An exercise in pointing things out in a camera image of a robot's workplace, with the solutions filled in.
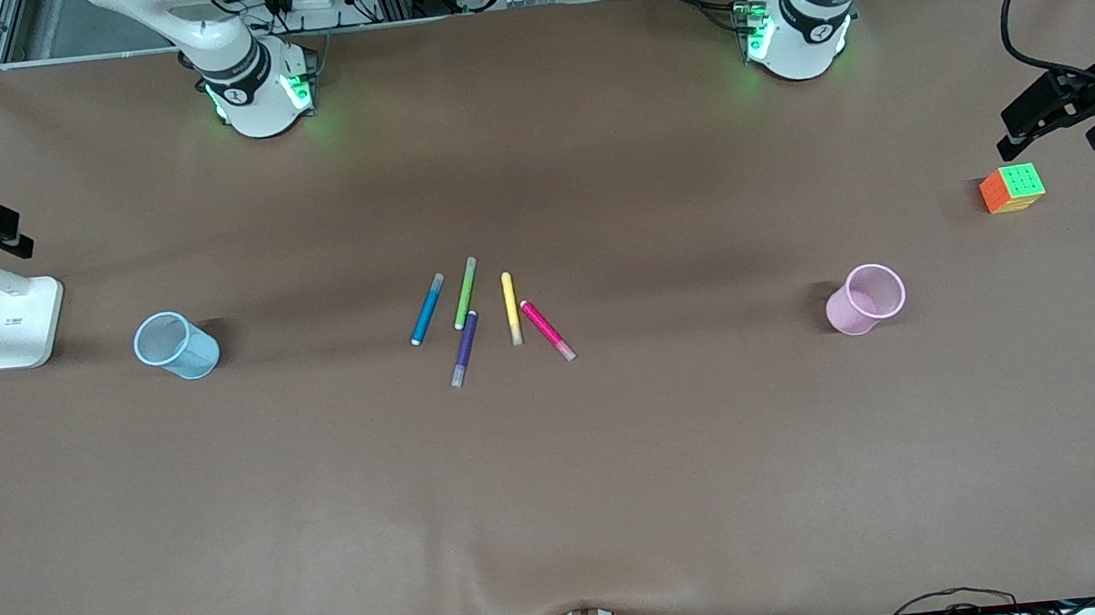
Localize blue marker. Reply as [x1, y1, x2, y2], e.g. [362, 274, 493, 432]
[404, 272, 451, 347]

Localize pink marker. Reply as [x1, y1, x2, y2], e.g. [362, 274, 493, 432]
[519, 295, 578, 367]

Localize colourful puzzle cube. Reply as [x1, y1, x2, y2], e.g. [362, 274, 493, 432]
[976, 161, 1048, 216]

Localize blue mesh cup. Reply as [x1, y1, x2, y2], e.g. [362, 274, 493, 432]
[130, 306, 224, 386]

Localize pink mesh cup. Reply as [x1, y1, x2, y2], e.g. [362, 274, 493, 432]
[822, 260, 910, 339]

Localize green marker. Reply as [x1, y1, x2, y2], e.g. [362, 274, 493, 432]
[447, 256, 485, 332]

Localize purple marker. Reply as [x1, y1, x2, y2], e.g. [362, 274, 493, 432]
[444, 309, 486, 389]

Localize yellow marker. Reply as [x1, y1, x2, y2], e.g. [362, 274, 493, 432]
[500, 270, 525, 347]

